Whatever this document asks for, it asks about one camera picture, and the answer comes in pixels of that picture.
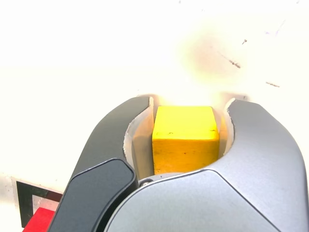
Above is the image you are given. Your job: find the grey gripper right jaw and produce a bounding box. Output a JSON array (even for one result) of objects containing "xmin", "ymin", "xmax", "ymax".
[{"xmin": 106, "ymin": 97, "xmax": 307, "ymax": 232}]

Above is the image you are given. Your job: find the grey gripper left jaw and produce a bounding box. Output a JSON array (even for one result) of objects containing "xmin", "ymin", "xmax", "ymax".
[{"xmin": 47, "ymin": 96, "xmax": 155, "ymax": 232}]

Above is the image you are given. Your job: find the yellow cube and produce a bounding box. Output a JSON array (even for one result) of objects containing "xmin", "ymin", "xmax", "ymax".
[{"xmin": 151, "ymin": 105, "xmax": 220, "ymax": 175}]

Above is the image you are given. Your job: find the red cube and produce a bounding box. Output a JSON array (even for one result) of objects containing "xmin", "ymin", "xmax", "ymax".
[{"xmin": 23, "ymin": 207, "xmax": 58, "ymax": 232}]

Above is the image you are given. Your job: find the black tape square outline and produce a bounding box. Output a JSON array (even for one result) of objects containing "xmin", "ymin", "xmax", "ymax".
[{"xmin": 16, "ymin": 181, "xmax": 64, "ymax": 229}]

